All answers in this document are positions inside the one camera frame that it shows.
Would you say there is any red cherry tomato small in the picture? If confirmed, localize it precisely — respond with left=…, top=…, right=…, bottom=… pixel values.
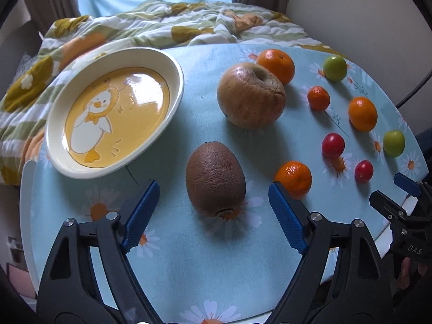
left=355, top=160, right=373, bottom=184

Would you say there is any cream duck pattern bowl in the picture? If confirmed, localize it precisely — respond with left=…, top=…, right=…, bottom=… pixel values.
left=45, top=48, right=184, bottom=179

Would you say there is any large orange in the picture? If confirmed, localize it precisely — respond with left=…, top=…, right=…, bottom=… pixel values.
left=256, top=49, right=295, bottom=85

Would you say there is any orange mandarin right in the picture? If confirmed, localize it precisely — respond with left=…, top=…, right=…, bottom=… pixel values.
left=348, top=97, right=378, bottom=132

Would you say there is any blue daisy tablecloth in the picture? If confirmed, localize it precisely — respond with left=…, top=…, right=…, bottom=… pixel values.
left=29, top=44, right=428, bottom=323

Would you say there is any green plum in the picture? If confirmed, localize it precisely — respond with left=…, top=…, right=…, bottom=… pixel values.
left=322, top=55, right=348, bottom=82
left=383, top=130, right=406, bottom=157

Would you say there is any small mandarin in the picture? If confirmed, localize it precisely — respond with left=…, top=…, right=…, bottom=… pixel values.
left=307, top=86, right=330, bottom=111

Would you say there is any green striped floral duvet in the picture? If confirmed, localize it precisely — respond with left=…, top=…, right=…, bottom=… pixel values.
left=1, top=0, right=334, bottom=186

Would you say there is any right hand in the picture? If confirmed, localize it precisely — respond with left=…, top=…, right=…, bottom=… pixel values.
left=396, top=258, right=429, bottom=290

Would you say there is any red cherry tomato large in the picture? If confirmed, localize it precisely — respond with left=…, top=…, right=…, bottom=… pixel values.
left=322, top=133, right=345, bottom=160

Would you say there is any wrinkled old apple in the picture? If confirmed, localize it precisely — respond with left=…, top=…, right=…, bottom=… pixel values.
left=217, top=62, right=286, bottom=130

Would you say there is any brown kiwi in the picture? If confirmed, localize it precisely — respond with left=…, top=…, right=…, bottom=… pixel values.
left=185, top=141, right=246, bottom=217

